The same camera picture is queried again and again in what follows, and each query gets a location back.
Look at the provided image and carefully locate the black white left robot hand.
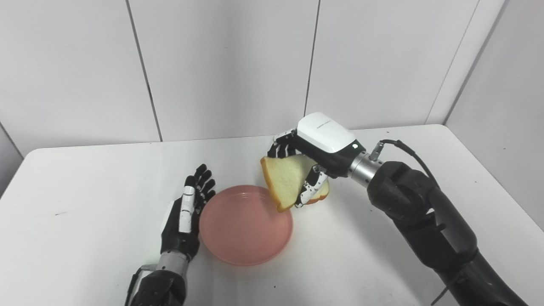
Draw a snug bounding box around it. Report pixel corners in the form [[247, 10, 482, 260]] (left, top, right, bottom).
[[160, 164, 216, 261]]

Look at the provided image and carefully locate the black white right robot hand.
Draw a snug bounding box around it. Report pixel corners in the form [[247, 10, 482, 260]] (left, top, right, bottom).
[[267, 112, 366, 209]]

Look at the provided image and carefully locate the slice of white bread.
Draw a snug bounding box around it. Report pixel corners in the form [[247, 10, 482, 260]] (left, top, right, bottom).
[[260, 154, 330, 213]]

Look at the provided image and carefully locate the pink round plate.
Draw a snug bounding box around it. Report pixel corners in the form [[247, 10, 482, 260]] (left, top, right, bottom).
[[199, 185, 294, 267]]

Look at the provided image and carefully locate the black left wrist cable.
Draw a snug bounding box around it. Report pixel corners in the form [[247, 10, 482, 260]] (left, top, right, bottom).
[[125, 264, 158, 306]]

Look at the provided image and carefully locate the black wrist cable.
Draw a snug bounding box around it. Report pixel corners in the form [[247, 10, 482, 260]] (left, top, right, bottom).
[[125, 264, 158, 306], [369, 139, 438, 184]]

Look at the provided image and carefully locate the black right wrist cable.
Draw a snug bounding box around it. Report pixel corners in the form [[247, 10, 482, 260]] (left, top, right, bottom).
[[369, 139, 438, 184]]

